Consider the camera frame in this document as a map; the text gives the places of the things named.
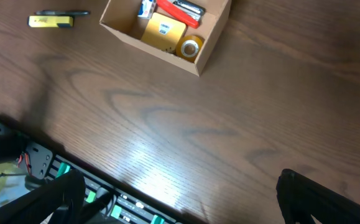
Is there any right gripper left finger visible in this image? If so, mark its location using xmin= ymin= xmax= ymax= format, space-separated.
xmin=0 ymin=170 xmax=85 ymax=224

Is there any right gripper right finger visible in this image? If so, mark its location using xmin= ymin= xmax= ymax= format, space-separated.
xmin=276 ymin=169 xmax=360 ymax=224

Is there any yellow highlighter marker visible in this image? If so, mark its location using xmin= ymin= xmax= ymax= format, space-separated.
xmin=28 ymin=16 xmax=73 ymax=28

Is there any yellow tape roll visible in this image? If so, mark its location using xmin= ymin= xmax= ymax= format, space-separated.
xmin=175 ymin=35 xmax=203 ymax=62

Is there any black pen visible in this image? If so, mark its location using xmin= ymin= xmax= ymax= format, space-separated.
xmin=35 ymin=10 xmax=91 ymax=16

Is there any yellow sticky note pad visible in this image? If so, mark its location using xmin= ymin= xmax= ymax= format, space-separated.
xmin=141 ymin=12 xmax=187 ymax=53

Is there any small blue white box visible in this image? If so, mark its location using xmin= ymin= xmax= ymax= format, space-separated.
xmin=137 ymin=0 xmax=157 ymax=19

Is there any red black stapler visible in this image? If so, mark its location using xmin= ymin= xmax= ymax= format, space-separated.
xmin=157 ymin=0 xmax=206 ymax=29

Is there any brown cardboard box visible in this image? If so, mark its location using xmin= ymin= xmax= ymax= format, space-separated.
xmin=99 ymin=0 xmax=232 ymax=76

